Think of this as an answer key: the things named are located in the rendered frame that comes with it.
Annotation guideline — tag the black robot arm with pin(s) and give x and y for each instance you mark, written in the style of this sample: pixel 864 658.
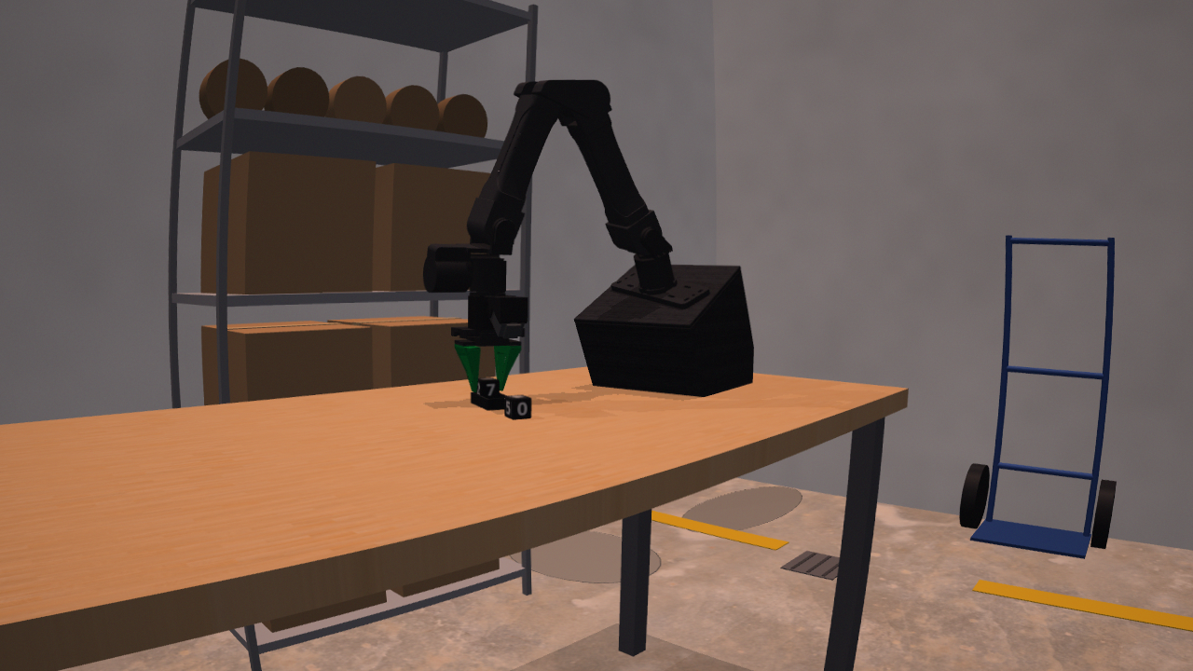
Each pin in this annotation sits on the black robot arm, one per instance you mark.
pixel 453 268

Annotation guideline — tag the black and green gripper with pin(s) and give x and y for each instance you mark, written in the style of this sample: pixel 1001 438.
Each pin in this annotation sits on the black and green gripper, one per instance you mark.
pixel 483 338

